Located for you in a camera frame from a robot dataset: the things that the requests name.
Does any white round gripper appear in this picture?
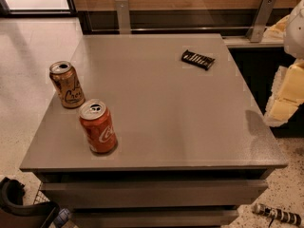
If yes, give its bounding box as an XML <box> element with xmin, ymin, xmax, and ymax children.
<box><xmin>263</xmin><ymin>0</ymin><xmax>304</xmax><ymax>126</ymax></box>

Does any black rxbar chocolate bar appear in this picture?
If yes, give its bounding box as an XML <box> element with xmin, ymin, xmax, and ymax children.
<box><xmin>181</xmin><ymin>50</ymin><xmax>215</xmax><ymax>70</ymax></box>

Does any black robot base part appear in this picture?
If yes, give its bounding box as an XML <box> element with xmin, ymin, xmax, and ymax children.
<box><xmin>0</xmin><ymin>177</ymin><xmax>60</xmax><ymax>228</ymax></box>

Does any red coke can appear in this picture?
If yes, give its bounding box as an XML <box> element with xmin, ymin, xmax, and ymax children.
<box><xmin>79</xmin><ymin>99</ymin><xmax>118</xmax><ymax>154</ymax></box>

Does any gold lacroix can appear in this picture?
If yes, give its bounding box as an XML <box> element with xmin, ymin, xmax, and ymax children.
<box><xmin>49</xmin><ymin>61</ymin><xmax>86</xmax><ymax>108</ymax></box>

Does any blue object on floor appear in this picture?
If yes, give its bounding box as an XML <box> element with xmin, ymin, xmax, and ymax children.
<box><xmin>53</xmin><ymin>208</ymin><xmax>70</xmax><ymax>228</ymax></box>

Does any right metal bracket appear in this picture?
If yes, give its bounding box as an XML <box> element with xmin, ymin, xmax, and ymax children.
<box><xmin>246</xmin><ymin>0</ymin><xmax>276</xmax><ymax>43</ymax></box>

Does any metal bracket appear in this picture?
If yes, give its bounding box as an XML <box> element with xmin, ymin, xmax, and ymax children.
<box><xmin>115</xmin><ymin>0</ymin><xmax>131</xmax><ymax>34</ymax></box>
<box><xmin>246</xmin><ymin>0</ymin><xmax>276</xmax><ymax>43</ymax></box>

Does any black white striped cable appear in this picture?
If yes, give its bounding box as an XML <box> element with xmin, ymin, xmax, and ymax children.
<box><xmin>252</xmin><ymin>202</ymin><xmax>303</xmax><ymax>227</ymax></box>

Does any left metal bracket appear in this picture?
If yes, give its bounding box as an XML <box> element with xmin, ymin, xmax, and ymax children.
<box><xmin>115</xmin><ymin>0</ymin><xmax>131</xmax><ymax>34</ymax></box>

